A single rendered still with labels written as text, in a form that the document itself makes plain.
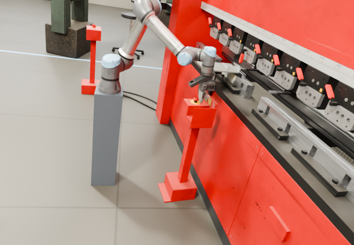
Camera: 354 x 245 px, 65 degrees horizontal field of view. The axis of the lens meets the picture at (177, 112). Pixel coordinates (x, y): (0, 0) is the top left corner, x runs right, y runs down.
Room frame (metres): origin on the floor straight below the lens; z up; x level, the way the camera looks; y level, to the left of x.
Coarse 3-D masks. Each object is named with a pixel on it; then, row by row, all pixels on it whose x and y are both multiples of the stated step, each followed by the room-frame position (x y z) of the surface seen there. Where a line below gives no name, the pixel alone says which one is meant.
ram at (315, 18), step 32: (224, 0) 2.34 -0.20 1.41; (256, 0) 1.92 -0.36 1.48; (288, 0) 1.62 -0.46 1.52; (320, 0) 1.41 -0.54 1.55; (352, 0) 1.25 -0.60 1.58; (256, 32) 1.82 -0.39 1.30; (288, 32) 1.54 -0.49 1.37; (320, 32) 1.34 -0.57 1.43; (352, 32) 1.19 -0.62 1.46; (320, 64) 1.27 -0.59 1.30; (352, 64) 1.13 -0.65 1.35
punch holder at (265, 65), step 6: (264, 42) 1.70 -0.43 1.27; (264, 48) 1.69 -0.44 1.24; (270, 48) 1.64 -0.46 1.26; (276, 48) 1.59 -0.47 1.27; (264, 54) 1.67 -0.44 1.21; (270, 54) 1.62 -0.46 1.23; (276, 54) 1.57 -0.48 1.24; (258, 60) 1.71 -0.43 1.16; (264, 60) 1.65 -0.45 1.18; (270, 60) 1.60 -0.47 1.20; (258, 66) 1.69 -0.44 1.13; (264, 66) 1.63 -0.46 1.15; (270, 66) 1.58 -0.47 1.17; (276, 66) 1.59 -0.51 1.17; (264, 72) 1.61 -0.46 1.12; (270, 72) 1.57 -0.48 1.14
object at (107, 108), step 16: (96, 96) 1.61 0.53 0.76; (112, 96) 1.63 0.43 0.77; (96, 112) 1.61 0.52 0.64; (112, 112) 1.63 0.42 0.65; (96, 128) 1.61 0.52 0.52; (112, 128) 1.63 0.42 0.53; (96, 144) 1.61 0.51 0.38; (112, 144) 1.63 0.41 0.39; (96, 160) 1.61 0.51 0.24; (112, 160) 1.64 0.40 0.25; (96, 176) 1.61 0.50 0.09; (112, 176) 1.64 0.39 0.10
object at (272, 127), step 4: (252, 112) 1.54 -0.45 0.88; (256, 112) 1.51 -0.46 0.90; (256, 116) 1.50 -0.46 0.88; (260, 116) 1.46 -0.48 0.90; (264, 116) 1.47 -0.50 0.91; (268, 116) 1.48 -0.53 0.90; (260, 120) 1.45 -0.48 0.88; (264, 120) 1.42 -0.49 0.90; (268, 120) 1.43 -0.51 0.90; (264, 124) 1.41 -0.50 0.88; (268, 124) 1.38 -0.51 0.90; (272, 124) 1.39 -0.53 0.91; (276, 124) 1.39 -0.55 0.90; (268, 128) 1.37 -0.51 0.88; (272, 128) 1.34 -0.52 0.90; (276, 128) 1.35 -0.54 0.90; (272, 132) 1.33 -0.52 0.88; (276, 132) 1.31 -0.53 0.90; (280, 132) 1.31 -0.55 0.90; (284, 132) 1.32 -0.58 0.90; (276, 136) 1.30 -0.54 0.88; (280, 136) 1.27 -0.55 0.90; (284, 136) 1.28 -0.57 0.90; (288, 136) 1.29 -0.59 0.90
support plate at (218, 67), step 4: (200, 64) 1.92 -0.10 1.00; (216, 64) 2.00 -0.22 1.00; (220, 64) 2.02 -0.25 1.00; (228, 64) 2.06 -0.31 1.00; (216, 68) 1.90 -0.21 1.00; (220, 68) 1.91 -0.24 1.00; (224, 68) 1.93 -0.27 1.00; (228, 72) 1.89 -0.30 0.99; (232, 72) 1.90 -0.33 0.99; (236, 72) 1.91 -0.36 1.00
